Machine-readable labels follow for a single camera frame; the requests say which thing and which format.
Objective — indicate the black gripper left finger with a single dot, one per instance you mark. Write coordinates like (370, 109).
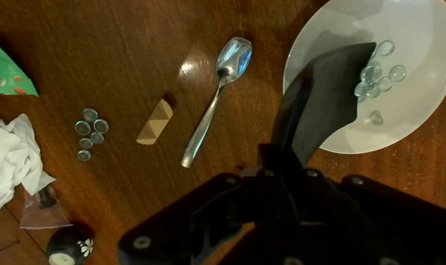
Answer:
(198, 215)

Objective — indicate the clear glass bead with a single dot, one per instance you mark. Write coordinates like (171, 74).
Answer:
(86, 143)
(367, 76)
(98, 137)
(385, 48)
(398, 73)
(376, 68)
(85, 155)
(385, 84)
(363, 89)
(101, 126)
(375, 92)
(376, 118)
(83, 127)
(91, 114)

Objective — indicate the white crumpled tissue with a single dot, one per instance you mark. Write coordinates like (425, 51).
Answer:
(11, 157)

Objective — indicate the metal spoon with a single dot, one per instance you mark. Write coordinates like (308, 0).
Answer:
(235, 56)

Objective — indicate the small wooden block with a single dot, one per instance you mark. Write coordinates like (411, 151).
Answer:
(157, 123)

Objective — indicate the white shallow bowl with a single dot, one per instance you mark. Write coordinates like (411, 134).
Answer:
(419, 108)

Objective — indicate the black rectangular plate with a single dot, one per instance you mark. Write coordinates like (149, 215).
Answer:
(320, 98)

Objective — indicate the green packet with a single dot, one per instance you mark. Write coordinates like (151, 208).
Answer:
(7, 74)

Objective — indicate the clear plastic bag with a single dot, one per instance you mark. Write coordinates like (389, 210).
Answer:
(40, 215)

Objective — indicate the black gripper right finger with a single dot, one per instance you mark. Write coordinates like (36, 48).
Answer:
(404, 226)

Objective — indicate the black small container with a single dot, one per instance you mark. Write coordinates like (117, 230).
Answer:
(65, 243)

